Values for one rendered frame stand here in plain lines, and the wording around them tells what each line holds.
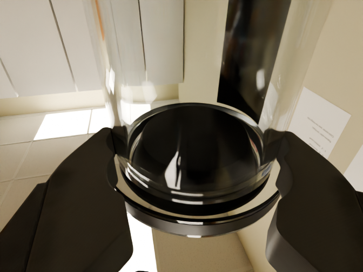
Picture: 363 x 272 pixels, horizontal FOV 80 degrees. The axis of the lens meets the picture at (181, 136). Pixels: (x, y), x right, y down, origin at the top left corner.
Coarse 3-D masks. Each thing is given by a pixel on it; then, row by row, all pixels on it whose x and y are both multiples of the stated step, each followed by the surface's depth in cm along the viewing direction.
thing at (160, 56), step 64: (128, 0) 6; (192, 0) 5; (256, 0) 5; (320, 0) 6; (128, 64) 7; (192, 64) 6; (256, 64) 6; (128, 128) 8; (192, 128) 7; (256, 128) 8; (128, 192) 10; (192, 192) 9; (256, 192) 10
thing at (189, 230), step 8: (128, 208) 10; (264, 208) 10; (136, 216) 10; (144, 216) 10; (248, 216) 9; (256, 216) 10; (152, 224) 10; (160, 224) 10; (168, 224) 9; (176, 224) 9; (224, 224) 9; (232, 224) 9; (240, 224) 10; (248, 224) 10; (176, 232) 10; (184, 232) 9; (192, 232) 9; (200, 232) 9; (208, 232) 9; (216, 232) 10; (224, 232) 10
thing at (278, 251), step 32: (288, 160) 9; (320, 160) 9; (288, 192) 8; (320, 192) 8; (352, 192) 8; (288, 224) 7; (320, 224) 7; (352, 224) 7; (288, 256) 6; (320, 256) 6; (352, 256) 6
